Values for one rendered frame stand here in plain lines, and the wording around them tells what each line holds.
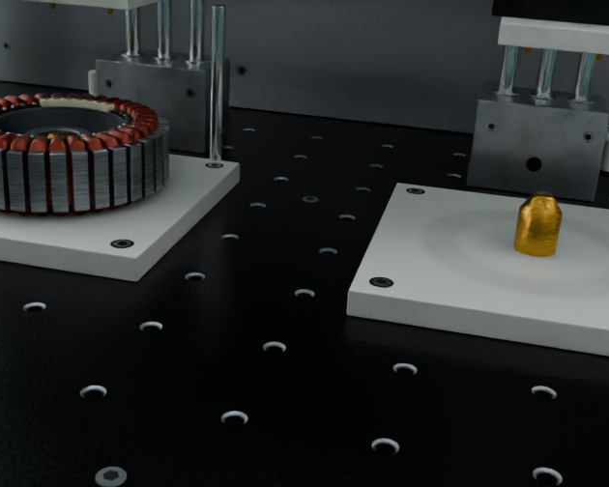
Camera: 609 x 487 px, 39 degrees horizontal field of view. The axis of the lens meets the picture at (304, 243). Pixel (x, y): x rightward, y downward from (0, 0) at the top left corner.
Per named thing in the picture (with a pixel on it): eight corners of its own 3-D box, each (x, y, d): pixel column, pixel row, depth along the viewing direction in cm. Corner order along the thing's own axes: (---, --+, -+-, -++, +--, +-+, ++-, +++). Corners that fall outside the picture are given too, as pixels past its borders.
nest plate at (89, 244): (136, 283, 37) (136, 256, 37) (-164, 236, 40) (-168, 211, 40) (240, 182, 51) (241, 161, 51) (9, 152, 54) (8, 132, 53)
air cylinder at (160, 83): (204, 154, 56) (206, 69, 54) (97, 140, 57) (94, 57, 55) (228, 135, 60) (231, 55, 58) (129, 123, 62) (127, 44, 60)
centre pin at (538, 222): (556, 259, 39) (565, 203, 38) (512, 253, 40) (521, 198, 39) (555, 243, 41) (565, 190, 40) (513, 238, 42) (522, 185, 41)
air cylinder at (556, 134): (594, 203, 51) (611, 111, 49) (465, 186, 52) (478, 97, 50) (588, 178, 56) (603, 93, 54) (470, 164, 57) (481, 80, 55)
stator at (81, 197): (137, 231, 40) (135, 153, 38) (-99, 210, 40) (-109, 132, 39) (188, 161, 50) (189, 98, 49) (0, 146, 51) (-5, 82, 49)
